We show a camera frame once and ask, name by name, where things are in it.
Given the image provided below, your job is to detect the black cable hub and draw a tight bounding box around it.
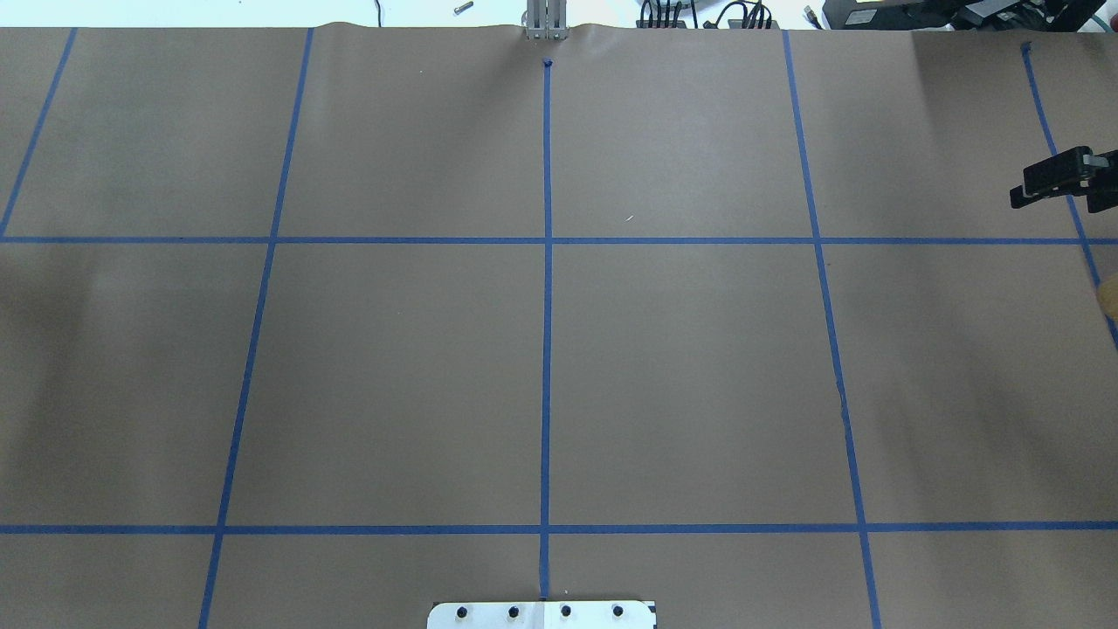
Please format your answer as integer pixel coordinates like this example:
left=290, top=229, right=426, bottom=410
left=635, top=1, right=699, bottom=29

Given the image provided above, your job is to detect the black laptop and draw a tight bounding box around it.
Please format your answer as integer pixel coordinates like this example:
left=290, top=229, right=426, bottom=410
left=822, top=1, right=1106, bottom=32

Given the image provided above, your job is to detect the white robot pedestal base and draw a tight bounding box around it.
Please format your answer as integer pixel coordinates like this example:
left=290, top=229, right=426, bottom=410
left=426, top=600, right=659, bottom=628

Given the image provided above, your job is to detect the aluminium frame post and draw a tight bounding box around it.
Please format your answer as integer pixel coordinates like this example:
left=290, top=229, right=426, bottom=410
left=522, top=0, right=569, bottom=41

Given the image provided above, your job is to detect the yellow-brown cup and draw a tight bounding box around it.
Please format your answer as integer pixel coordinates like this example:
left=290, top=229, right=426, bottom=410
left=1095, top=273, right=1118, bottom=321

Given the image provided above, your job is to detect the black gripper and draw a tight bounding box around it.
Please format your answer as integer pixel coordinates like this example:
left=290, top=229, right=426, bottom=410
left=1010, top=149, right=1117, bottom=215

